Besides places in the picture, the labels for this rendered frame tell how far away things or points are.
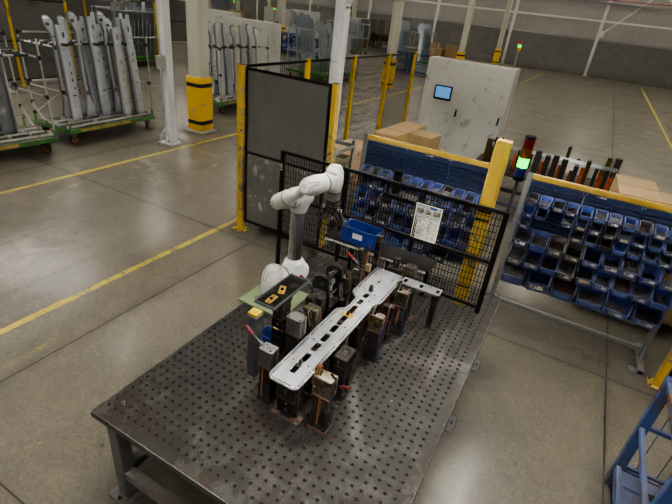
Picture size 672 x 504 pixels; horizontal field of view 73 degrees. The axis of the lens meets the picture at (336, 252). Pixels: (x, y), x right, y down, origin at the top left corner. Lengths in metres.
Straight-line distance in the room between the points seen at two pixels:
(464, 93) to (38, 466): 8.27
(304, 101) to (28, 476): 3.83
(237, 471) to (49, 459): 1.52
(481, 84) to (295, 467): 7.85
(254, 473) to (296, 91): 3.73
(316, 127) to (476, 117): 4.87
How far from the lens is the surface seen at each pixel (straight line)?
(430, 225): 3.51
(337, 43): 7.02
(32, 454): 3.67
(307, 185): 2.50
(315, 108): 4.92
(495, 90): 9.17
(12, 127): 9.21
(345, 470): 2.46
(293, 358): 2.51
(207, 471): 2.44
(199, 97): 10.15
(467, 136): 9.37
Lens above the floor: 2.67
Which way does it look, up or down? 28 degrees down
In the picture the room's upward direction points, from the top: 7 degrees clockwise
